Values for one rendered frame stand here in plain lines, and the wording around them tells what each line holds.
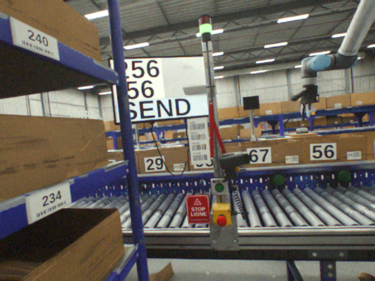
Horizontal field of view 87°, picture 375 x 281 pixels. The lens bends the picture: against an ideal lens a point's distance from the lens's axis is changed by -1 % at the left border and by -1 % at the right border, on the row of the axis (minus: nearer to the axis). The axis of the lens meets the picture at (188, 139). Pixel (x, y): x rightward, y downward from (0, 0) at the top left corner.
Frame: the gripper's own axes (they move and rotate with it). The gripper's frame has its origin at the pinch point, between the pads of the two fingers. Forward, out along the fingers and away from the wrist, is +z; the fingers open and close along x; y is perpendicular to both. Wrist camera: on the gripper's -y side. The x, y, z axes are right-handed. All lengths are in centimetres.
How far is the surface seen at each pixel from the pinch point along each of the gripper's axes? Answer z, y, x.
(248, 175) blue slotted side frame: 38, -41, -4
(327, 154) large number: 26.1, 12.0, -7.5
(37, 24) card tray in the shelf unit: -24, -103, -100
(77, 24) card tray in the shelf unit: -27, -101, -91
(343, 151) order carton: 24.0, 21.2, -9.0
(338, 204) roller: 43, -6, -40
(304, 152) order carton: 24.3, -1.7, -4.2
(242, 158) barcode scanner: 10, -61, -58
